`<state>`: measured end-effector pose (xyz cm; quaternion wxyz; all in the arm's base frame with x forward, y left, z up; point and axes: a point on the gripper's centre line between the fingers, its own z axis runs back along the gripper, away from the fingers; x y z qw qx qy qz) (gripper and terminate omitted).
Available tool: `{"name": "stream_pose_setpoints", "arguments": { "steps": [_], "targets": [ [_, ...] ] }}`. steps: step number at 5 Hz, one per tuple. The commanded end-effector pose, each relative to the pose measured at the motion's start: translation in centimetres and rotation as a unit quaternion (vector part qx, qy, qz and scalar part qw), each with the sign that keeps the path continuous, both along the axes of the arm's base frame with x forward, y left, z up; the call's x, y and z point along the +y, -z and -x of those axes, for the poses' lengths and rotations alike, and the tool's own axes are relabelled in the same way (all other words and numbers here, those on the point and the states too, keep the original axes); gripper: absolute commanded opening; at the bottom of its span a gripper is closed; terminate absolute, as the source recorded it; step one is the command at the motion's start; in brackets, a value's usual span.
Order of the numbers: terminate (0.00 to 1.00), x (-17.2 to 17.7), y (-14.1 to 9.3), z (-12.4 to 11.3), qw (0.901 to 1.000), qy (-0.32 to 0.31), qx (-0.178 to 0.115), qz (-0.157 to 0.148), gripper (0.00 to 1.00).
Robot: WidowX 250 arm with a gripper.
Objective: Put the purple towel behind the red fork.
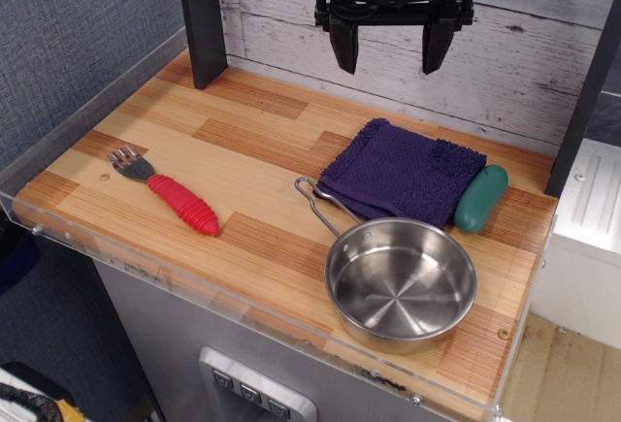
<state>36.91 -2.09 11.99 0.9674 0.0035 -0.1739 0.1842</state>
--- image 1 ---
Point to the dark grey post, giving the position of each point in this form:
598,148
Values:
205,37
587,100

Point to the white cabinet with metal top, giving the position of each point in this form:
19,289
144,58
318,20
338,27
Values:
577,286

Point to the green plastic pickle toy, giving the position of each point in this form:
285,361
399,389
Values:
480,199

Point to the silver dispenser panel with buttons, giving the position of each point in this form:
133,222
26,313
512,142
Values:
239,393

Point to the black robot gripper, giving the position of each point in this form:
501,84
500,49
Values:
440,19

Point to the red handled metal fork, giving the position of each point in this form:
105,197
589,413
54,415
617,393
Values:
189,207

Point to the purple cloth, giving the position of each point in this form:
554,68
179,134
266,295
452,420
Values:
388,171

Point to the stainless steel saucepan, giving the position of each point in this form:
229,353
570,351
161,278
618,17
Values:
399,285

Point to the dark grey left post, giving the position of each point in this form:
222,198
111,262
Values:
205,37

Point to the yellow and black object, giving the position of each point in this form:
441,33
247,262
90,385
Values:
22,405

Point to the dark grey right post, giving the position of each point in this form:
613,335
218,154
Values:
587,100

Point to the clear acrylic table guard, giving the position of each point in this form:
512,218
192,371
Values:
254,292

